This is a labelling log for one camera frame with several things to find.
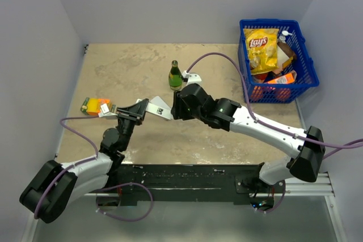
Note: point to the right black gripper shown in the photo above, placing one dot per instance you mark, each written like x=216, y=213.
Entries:
x=177, y=110

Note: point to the brown white snack package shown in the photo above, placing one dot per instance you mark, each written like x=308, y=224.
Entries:
x=285, y=55

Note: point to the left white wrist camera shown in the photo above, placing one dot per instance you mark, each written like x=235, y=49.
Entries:
x=106, y=111

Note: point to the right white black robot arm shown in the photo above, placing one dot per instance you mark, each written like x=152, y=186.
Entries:
x=304, y=155

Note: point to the yellow chips bag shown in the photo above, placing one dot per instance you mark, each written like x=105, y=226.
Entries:
x=261, y=45

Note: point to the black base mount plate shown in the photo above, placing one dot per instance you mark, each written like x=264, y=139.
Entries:
x=191, y=183

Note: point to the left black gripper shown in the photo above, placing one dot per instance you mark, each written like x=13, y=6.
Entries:
x=134, y=113

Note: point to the blue plastic basket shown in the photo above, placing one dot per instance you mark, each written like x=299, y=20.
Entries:
x=257, y=89

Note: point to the white cap bottle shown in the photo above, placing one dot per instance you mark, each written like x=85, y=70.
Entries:
x=283, y=36

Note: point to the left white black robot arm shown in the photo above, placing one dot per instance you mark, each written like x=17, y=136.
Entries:
x=57, y=184

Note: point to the orange carton box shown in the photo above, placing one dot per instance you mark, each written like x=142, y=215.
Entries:
x=288, y=78

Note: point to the green glass bottle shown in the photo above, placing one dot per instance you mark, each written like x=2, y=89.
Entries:
x=175, y=79

